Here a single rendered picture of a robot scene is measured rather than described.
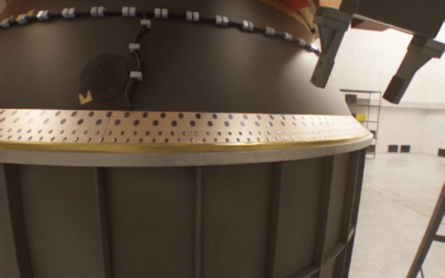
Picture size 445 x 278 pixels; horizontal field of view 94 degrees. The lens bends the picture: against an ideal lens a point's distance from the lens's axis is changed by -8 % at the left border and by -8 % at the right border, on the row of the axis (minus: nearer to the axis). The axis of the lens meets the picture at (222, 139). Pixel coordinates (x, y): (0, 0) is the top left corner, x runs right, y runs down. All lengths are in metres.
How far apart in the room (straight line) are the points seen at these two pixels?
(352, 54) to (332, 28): 7.36
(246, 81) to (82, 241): 0.52
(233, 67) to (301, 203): 0.40
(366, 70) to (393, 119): 1.76
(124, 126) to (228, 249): 0.36
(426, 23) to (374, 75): 7.66
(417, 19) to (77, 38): 0.67
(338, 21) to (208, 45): 0.36
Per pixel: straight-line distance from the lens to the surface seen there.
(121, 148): 0.45
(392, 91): 0.44
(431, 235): 1.25
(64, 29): 0.73
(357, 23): 1.10
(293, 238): 0.69
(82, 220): 0.56
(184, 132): 0.46
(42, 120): 0.58
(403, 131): 8.80
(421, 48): 0.43
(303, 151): 0.54
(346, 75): 7.51
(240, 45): 0.66
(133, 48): 0.59
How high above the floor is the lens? 1.24
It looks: 7 degrees down
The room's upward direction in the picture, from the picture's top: 2 degrees clockwise
